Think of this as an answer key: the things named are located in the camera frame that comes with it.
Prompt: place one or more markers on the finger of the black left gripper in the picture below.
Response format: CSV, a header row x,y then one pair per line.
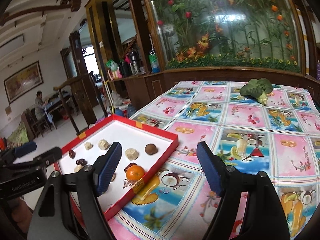
x,y
25,149
48,158

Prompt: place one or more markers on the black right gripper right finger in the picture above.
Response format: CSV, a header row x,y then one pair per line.
x,y
264,217

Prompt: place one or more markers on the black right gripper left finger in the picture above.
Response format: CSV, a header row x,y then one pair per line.
x,y
53,217

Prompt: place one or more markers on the orange tangerine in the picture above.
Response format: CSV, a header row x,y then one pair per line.
x,y
134,172

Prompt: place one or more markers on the dark red jujube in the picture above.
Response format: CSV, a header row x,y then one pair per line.
x,y
81,162
71,154

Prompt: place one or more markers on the seated person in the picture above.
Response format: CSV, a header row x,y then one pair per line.
x,y
39,106

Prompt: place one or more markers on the framed landscape painting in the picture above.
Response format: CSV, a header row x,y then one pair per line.
x,y
23,81

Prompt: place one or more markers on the dark wooden chair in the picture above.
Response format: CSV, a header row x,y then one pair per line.
x,y
82,99

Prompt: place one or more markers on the colourful fruit print tablecloth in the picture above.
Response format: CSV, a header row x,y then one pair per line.
x,y
280,138

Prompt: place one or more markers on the red white gift box lid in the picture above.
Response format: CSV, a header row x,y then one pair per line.
x,y
130,134

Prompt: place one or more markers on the brown kiwi fruit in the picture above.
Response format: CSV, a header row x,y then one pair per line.
x,y
151,149

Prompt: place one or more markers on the black thermos flask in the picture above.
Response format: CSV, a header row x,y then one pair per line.
x,y
134,62

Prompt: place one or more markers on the green leafy cauliflower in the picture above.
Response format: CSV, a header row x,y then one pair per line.
x,y
258,89

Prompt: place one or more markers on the green water bottle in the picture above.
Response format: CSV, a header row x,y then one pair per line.
x,y
154,61

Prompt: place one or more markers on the artificial flower glass display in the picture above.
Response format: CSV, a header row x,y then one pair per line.
x,y
214,33

